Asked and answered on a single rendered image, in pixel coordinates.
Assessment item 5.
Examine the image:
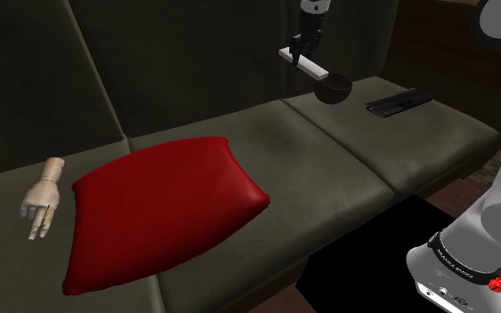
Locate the black remote control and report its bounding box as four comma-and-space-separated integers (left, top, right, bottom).
365, 87, 433, 118

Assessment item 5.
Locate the dark olive sofa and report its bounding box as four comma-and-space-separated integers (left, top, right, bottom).
0, 0, 501, 313

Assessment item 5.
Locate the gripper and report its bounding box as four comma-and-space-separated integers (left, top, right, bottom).
289, 11, 325, 67

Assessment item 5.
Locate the black ladle with white handle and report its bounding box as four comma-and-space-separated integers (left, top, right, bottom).
278, 46, 354, 106

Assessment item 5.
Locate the red pillow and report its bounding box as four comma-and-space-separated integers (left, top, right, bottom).
61, 136, 271, 297

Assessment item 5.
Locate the wooden hand figure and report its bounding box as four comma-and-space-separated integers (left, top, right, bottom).
19, 156, 66, 241

